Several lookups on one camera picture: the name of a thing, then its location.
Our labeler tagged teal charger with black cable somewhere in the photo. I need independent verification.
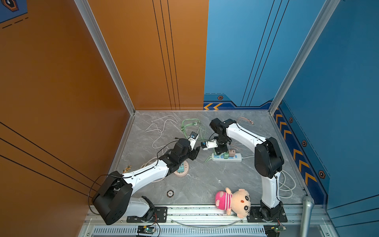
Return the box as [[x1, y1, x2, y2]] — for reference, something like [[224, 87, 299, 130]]
[[177, 166, 185, 173]]

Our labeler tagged green multi-head cable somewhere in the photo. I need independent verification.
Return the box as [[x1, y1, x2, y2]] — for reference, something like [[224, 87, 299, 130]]
[[180, 118, 215, 163]]

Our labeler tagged black usb cable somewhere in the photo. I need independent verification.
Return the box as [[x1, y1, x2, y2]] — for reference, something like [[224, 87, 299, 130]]
[[156, 137, 186, 161]]

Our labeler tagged white usb cable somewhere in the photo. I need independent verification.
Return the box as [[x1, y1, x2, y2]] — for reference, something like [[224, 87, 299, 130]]
[[144, 115, 180, 150]]

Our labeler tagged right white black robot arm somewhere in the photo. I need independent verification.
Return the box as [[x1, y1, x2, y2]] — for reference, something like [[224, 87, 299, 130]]
[[202, 118, 284, 222]]

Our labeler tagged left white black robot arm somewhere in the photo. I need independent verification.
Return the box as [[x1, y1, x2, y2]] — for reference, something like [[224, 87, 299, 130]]
[[92, 138, 200, 225]]

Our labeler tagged round pink power socket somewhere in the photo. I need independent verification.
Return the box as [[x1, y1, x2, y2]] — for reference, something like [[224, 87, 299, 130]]
[[174, 161, 189, 177]]

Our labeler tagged white blue power strip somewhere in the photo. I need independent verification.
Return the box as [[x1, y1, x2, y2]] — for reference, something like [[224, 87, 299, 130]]
[[211, 153, 242, 163]]

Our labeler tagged pink plush doll toy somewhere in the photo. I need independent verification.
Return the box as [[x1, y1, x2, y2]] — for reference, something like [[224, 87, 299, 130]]
[[215, 188, 251, 219]]

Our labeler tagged small orange connector piece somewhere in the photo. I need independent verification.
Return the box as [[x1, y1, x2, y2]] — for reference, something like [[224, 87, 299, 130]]
[[123, 165, 131, 173]]

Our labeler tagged left green circuit board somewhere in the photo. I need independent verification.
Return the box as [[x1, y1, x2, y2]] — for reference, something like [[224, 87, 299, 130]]
[[136, 226, 158, 237]]

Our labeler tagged green circuit board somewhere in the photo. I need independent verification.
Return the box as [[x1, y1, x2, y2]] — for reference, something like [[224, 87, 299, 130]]
[[136, 226, 158, 237], [264, 226, 287, 237]]

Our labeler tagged right green circuit board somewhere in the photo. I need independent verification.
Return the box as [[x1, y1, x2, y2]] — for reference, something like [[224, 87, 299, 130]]
[[264, 226, 287, 237]]

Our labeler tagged silver metal pole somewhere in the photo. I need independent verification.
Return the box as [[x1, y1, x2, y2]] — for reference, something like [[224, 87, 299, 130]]
[[300, 196, 315, 237]]

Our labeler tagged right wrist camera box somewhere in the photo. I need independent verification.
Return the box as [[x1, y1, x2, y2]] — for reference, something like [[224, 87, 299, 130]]
[[201, 139, 218, 151]]

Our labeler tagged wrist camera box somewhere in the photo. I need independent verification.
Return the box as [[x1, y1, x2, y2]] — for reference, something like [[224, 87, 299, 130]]
[[201, 139, 218, 151], [188, 131, 198, 150]]

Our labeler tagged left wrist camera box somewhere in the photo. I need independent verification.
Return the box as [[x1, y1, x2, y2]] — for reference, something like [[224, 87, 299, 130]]
[[188, 131, 198, 150]]

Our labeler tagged aluminium front rail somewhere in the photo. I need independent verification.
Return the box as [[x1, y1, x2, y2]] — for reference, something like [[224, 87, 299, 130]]
[[79, 204, 338, 237]]

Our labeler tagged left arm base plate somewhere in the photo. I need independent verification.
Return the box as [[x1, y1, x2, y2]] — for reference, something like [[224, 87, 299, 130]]
[[126, 206, 168, 224]]

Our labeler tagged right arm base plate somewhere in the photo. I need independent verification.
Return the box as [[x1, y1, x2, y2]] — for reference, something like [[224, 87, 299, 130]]
[[247, 206, 288, 223]]

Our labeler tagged white power strip cord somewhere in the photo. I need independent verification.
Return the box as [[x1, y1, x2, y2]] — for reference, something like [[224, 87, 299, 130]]
[[241, 155, 297, 199]]

